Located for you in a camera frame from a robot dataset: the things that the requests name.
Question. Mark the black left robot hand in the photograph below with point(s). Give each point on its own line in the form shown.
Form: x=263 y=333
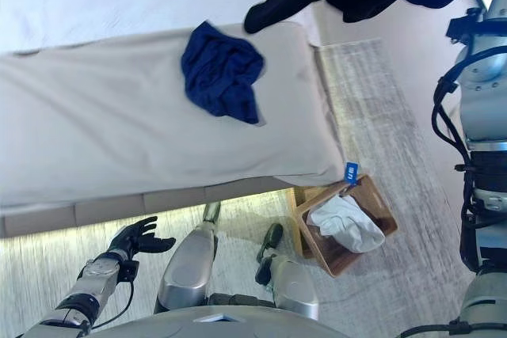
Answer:
x=136 y=241

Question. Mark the white garment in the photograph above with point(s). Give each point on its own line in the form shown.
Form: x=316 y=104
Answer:
x=348 y=223

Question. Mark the blue clothing tag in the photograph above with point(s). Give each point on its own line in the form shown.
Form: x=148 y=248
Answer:
x=351 y=172

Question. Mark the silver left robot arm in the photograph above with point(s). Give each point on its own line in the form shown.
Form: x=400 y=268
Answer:
x=87 y=286

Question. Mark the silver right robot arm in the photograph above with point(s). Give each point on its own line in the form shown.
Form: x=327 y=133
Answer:
x=481 y=116

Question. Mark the brown woven laundry basket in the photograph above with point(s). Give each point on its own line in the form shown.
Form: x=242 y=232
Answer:
x=372 y=199

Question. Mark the grey robot torso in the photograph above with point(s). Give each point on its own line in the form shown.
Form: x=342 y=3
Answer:
x=237 y=326

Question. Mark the silver right robot leg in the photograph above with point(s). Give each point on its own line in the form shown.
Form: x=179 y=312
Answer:
x=293 y=286

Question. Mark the blue garment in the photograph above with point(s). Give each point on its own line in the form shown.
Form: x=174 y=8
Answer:
x=222 y=73

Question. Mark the large grey striped rug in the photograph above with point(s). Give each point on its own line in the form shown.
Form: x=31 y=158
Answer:
x=396 y=136

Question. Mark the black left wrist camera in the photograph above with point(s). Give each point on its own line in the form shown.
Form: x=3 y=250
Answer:
x=128 y=270

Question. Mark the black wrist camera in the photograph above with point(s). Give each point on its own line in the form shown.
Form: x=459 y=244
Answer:
x=463 y=27
x=128 y=270

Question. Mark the brown panelled bed frame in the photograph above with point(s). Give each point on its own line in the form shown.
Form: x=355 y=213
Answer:
x=119 y=203

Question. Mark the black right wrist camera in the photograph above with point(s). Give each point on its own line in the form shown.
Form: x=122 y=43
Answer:
x=463 y=27

